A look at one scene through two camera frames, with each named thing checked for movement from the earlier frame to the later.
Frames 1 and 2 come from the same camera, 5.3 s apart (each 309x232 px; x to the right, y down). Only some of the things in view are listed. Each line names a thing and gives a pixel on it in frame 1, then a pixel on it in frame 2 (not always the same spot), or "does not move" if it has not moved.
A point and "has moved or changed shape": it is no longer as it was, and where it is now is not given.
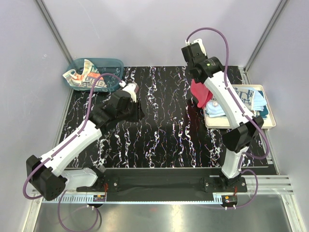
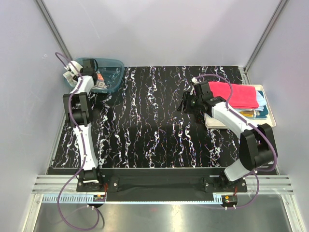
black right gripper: x=205 y=57 to x=184 y=106
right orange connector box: x=229 y=199 does not move
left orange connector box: x=99 y=197 does not move
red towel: x=203 y=94 has moved or changed shape
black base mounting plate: x=164 y=185 does not move
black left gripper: x=138 y=115 to x=81 y=71
